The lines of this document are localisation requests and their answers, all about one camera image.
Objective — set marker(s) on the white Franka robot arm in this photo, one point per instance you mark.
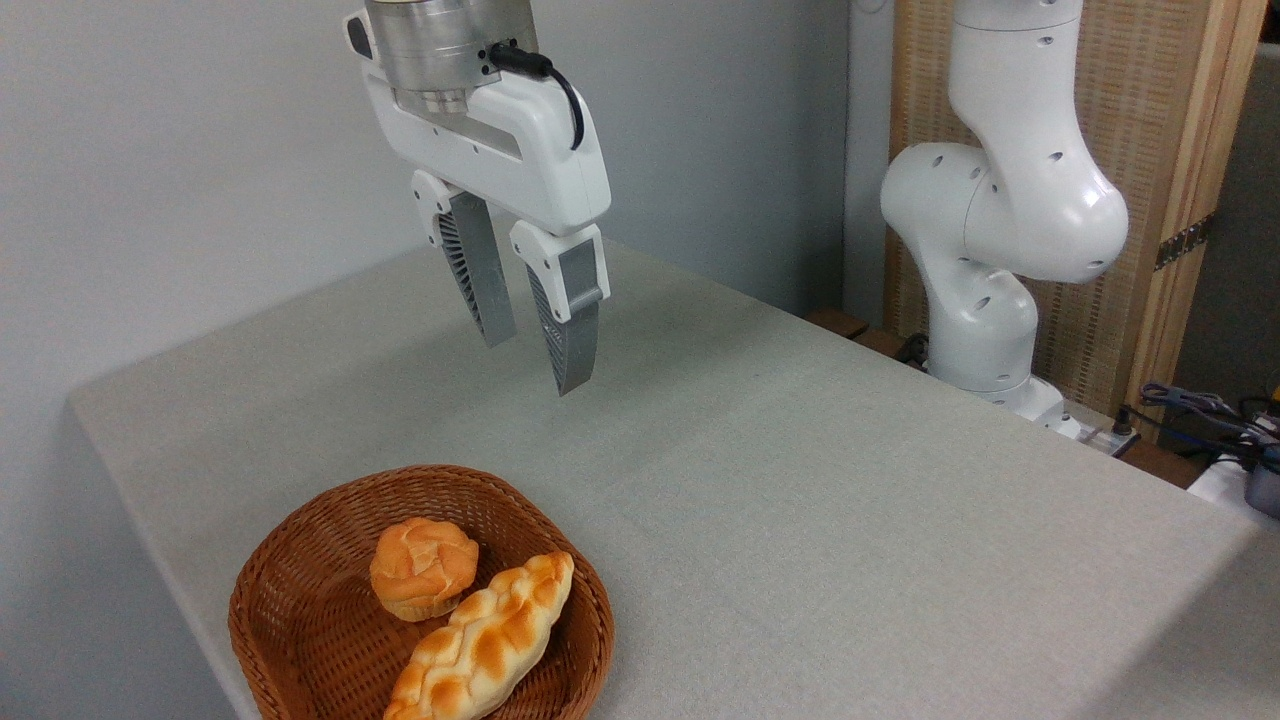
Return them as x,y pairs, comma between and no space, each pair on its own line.
1010,200

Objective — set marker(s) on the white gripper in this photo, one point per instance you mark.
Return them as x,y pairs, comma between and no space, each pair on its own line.
520,150

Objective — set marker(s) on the brown wicker basket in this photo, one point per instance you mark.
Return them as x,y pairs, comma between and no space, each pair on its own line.
300,620

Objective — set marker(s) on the round bread bun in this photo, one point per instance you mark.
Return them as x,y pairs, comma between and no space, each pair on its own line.
424,565

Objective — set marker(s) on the bamboo folding screen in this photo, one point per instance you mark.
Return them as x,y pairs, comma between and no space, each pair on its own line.
1170,110

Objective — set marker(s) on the black screen hinge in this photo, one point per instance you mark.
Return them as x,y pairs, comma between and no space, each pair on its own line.
1185,242

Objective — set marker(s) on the grey tablecloth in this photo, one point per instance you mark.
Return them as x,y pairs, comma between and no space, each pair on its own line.
780,520

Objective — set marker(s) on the long braided bread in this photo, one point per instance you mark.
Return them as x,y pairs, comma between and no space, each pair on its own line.
490,640

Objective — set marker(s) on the white box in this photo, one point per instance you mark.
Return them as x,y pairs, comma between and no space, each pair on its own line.
1220,490

